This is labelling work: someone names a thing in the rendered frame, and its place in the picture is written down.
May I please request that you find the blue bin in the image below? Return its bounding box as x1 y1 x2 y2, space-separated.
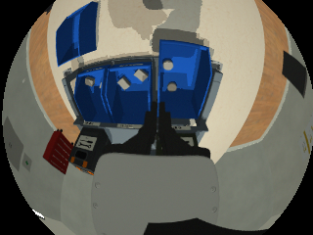
157 39 212 119
105 62 153 124
56 1 99 67
74 65 113 123

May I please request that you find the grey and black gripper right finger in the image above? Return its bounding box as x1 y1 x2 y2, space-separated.
157 102 210 158

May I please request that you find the small beige block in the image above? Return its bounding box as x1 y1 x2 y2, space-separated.
134 69 149 82
118 76 131 90

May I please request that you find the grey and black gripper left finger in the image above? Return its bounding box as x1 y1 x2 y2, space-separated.
103 101 157 155

